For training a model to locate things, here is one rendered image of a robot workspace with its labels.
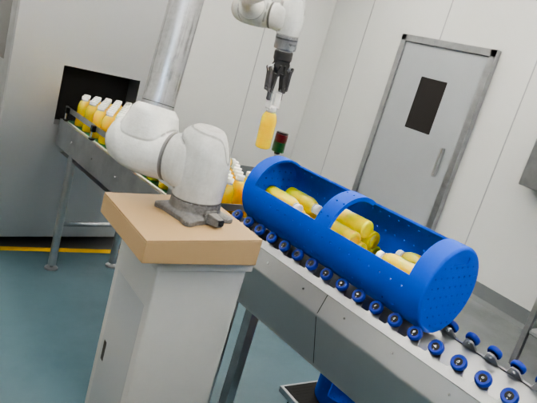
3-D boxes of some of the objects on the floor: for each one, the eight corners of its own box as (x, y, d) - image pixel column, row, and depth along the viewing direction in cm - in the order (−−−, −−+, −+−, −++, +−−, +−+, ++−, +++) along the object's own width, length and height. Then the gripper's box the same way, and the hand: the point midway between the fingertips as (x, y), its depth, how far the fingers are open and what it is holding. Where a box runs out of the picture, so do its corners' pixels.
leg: (220, 421, 251) (256, 297, 235) (212, 413, 255) (248, 291, 239) (229, 419, 255) (267, 297, 239) (223, 411, 259) (259, 290, 243)
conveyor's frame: (149, 415, 242) (200, 224, 220) (33, 253, 358) (58, 117, 336) (236, 394, 274) (288, 226, 252) (103, 252, 390) (130, 128, 368)
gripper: (274, 50, 213) (262, 110, 221) (305, 54, 224) (292, 112, 232) (262, 46, 218) (250, 105, 226) (292, 50, 229) (280, 106, 237)
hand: (273, 101), depth 228 cm, fingers closed on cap, 4 cm apart
